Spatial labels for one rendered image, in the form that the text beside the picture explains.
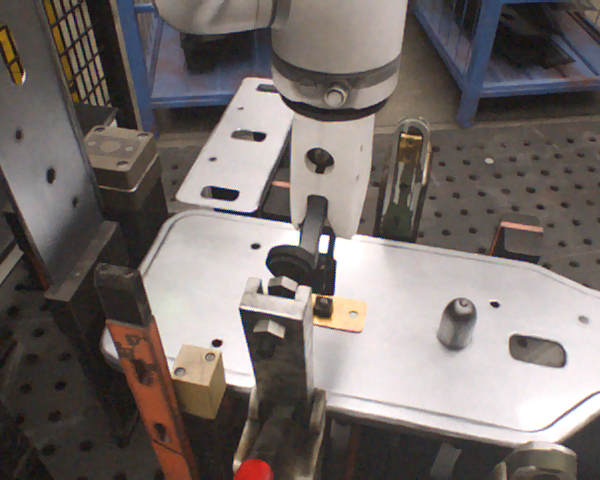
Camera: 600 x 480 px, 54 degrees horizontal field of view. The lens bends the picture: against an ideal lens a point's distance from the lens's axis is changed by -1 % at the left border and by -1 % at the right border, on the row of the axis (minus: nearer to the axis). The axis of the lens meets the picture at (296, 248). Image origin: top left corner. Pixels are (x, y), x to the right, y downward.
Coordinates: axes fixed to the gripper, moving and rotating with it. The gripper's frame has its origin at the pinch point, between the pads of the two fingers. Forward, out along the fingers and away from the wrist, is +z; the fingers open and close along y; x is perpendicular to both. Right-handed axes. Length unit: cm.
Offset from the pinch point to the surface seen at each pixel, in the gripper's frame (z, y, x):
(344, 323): 9.0, -1.1, -2.2
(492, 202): 39, 57, -23
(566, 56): 90, 228, -66
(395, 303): 9.3, 2.7, -6.7
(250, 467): -3.3, -22.1, 0.3
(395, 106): 108, 199, 4
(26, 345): 39, 7, 47
